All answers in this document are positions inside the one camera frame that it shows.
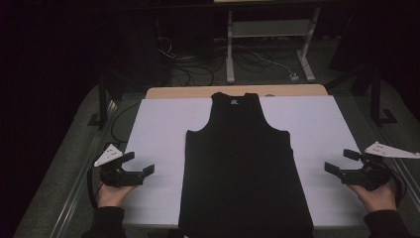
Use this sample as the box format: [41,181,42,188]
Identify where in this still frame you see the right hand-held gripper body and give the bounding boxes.
[340,141,420,192]

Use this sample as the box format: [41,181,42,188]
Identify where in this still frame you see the thin black cable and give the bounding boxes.
[110,101,142,145]

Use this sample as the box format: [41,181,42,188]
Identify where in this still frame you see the black floor cables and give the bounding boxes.
[170,62,216,87]

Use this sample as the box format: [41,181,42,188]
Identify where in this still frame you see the right hand-held gripper cable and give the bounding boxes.
[389,169,408,209]

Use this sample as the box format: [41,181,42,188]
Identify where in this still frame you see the person's left hand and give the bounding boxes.
[97,182,138,208]

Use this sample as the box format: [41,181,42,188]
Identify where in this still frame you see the white board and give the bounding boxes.
[122,95,368,229]

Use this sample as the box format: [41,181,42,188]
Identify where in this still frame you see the white floor cable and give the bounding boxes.
[251,49,293,76]

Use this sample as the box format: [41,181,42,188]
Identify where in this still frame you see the person's right hand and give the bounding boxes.
[348,180,397,213]

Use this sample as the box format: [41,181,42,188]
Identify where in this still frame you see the left hand-held gripper cable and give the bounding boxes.
[86,167,104,210]

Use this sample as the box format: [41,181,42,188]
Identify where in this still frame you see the black tank top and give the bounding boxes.
[177,91,315,238]

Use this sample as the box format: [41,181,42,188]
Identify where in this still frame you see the black metal stand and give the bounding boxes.
[87,73,117,131]
[369,65,399,128]

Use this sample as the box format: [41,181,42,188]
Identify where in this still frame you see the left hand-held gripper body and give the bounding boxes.
[93,143,145,188]

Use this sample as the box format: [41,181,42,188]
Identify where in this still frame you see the metal floor rail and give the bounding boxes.
[49,100,118,238]
[375,127,420,212]

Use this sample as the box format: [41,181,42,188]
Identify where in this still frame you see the white metal desk frame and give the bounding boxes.
[213,0,322,84]

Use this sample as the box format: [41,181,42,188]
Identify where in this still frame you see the hand-held gripper cable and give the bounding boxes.
[389,169,408,209]
[86,167,104,210]

